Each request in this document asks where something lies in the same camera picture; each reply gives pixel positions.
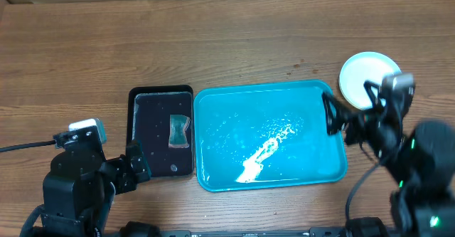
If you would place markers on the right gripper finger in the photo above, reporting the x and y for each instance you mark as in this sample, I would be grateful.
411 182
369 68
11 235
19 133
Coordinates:
338 116
374 93

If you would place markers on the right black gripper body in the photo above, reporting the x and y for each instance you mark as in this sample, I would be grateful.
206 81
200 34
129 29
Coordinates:
379 130

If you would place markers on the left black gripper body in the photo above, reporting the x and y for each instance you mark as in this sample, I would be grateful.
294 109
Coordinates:
122 176

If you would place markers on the light blue plate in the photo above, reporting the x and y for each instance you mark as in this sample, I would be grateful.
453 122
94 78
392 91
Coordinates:
359 68

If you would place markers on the green and pink sponge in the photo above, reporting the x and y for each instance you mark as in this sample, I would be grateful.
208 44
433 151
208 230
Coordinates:
177 135

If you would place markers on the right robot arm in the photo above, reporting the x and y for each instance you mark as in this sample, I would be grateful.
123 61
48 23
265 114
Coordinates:
422 163

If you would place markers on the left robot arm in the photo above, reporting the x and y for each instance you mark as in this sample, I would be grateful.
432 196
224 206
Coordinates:
79 190

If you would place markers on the teal plastic tray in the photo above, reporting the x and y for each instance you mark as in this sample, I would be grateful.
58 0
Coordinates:
265 136

